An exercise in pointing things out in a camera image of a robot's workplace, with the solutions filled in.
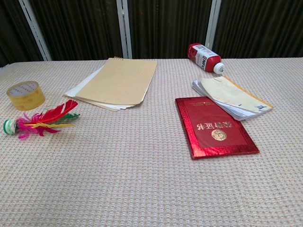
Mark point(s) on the colourful feather shuttlecock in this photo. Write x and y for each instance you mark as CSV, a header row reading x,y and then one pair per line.
x,y
50,114

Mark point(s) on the kraft cover spiral notepad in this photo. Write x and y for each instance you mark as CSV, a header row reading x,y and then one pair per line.
x,y
118,82

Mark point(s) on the red foil certificate folder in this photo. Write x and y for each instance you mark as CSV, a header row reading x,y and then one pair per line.
x,y
213,127

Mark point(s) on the beige woven tablecloth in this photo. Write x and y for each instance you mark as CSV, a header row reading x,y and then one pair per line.
x,y
132,177

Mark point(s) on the red juice bottle white cap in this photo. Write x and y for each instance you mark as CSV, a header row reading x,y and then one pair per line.
x,y
203,56

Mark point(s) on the white loose paper sheets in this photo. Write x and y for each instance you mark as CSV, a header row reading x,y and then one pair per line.
x,y
75,91

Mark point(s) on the worn yellowed paperback book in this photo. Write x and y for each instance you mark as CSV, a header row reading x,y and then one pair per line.
x,y
232,94

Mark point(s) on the dark pleated curtain panel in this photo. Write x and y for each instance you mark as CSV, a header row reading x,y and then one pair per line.
x,y
165,28
80,28
260,28
11,30

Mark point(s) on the clear packing tape roll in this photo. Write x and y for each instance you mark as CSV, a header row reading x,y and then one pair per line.
x,y
28,99

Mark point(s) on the white metal frame post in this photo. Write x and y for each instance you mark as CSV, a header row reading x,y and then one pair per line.
x,y
213,21
34,28
124,28

